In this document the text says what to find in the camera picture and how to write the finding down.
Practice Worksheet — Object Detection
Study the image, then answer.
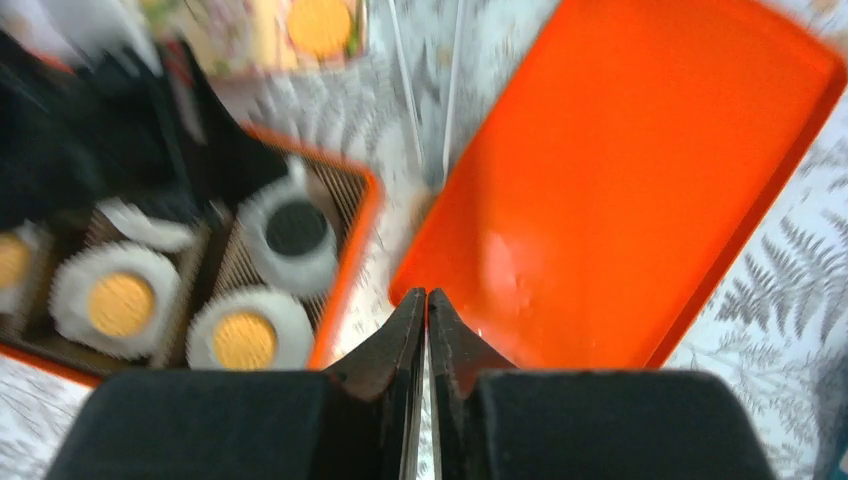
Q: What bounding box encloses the black sandwich cookie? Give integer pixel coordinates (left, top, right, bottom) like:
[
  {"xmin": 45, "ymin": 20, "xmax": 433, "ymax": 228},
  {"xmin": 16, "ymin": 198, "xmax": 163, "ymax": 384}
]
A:
[{"xmin": 264, "ymin": 199, "xmax": 329, "ymax": 257}]

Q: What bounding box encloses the orange cookie box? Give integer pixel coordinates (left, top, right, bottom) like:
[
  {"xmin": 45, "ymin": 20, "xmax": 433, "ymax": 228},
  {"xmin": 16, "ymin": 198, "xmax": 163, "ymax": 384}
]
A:
[{"xmin": 1, "ymin": 125, "xmax": 382, "ymax": 386}]

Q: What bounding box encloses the floral table mat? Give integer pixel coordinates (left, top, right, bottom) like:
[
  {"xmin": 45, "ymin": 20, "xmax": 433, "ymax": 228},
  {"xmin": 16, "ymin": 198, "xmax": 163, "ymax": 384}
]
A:
[{"xmin": 0, "ymin": 0, "xmax": 848, "ymax": 480}]

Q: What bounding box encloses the orange box lid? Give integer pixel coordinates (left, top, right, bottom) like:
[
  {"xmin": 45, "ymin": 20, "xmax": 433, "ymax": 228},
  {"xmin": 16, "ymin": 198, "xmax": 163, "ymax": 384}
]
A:
[{"xmin": 389, "ymin": 1, "xmax": 847, "ymax": 368}]

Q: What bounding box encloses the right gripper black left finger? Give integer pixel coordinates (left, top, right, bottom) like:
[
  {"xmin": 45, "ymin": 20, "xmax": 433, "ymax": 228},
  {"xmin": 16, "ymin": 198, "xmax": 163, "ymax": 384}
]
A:
[{"xmin": 47, "ymin": 288, "xmax": 426, "ymax": 479}]

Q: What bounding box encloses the floral cookie tray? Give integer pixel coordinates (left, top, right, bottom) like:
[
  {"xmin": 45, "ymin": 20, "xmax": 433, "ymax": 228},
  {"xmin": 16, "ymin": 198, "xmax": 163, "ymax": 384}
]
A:
[{"xmin": 132, "ymin": 0, "xmax": 369, "ymax": 78}]

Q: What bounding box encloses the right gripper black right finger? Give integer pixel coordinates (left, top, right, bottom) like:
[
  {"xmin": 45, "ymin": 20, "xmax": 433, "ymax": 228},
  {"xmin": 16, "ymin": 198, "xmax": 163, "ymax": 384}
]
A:
[{"xmin": 427, "ymin": 289, "xmax": 774, "ymax": 479}]

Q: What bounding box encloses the round golden biscuit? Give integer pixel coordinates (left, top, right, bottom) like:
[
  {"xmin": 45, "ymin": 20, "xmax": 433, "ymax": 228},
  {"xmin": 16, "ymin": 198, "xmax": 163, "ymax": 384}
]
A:
[
  {"xmin": 87, "ymin": 272, "xmax": 156, "ymax": 337},
  {"xmin": 286, "ymin": 0, "xmax": 353, "ymax": 59},
  {"xmin": 212, "ymin": 311, "xmax": 277, "ymax": 370},
  {"xmin": 0, "ymin": 233, "xmax": 31, "ymax": 288}
]

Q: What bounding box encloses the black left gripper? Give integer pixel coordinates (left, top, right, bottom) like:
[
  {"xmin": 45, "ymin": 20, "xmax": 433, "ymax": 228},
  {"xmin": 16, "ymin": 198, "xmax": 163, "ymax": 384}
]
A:
[{"xmin": 1, "ymin": 35, "xmax": 289, "ymax": 229}]

